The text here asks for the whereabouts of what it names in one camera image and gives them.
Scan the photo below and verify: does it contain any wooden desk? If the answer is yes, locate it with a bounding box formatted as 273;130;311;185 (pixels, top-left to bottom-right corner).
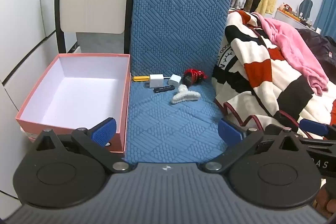
276;9;323;30

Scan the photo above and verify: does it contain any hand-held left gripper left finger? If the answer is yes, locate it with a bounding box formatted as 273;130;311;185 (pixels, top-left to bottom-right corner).
35;117;131;174

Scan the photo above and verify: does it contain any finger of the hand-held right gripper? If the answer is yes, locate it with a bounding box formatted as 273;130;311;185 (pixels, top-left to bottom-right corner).
264;124;336;148
299;118;336;140

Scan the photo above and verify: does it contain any white fluffy hair claw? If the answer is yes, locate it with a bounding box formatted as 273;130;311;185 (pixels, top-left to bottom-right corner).
171;84;201;105

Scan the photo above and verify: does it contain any red black white blanket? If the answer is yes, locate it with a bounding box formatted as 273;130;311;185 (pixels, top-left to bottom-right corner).
212;10;336;130

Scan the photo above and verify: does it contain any pink cardboard box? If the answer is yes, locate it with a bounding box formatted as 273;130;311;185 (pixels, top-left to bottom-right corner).
15;54;131;153

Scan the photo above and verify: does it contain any blue quilted cushion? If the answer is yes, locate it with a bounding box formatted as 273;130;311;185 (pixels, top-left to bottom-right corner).
123;0;235;164

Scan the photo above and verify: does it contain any grey office chair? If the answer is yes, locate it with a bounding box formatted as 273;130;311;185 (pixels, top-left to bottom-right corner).
299;0;314;18

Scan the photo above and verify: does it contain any pink fleece garment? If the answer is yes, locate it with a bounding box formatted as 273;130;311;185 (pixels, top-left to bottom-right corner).
253;13;330;96

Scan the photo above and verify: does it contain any yellow handled screwdriver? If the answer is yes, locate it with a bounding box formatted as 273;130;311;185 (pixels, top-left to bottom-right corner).
132;75;171;82

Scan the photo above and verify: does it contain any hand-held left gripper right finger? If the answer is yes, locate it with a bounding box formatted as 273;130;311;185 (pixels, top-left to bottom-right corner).
199;119;302;173

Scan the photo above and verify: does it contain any blue curtain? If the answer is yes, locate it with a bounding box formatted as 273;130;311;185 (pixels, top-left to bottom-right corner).
314;0;336;41

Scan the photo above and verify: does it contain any beige chair with black frame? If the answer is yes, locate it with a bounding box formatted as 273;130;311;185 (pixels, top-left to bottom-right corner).
54;0;138;56

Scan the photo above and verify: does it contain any black stick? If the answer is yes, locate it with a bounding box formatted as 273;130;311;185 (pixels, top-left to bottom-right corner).
154;85;176;93

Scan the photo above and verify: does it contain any white wardrobe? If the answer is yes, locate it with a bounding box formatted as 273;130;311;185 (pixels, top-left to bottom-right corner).
0;0;80;203

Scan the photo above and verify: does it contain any dark jacket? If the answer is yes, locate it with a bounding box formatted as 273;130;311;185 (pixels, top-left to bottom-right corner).
298;28;336;77

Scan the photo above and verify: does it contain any red black hair clip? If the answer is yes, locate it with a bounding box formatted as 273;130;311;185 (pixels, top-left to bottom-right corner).
183;69;208;86

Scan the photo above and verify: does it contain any person's right hand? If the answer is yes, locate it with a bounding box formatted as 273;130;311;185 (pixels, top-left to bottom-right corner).
321;181;336;217

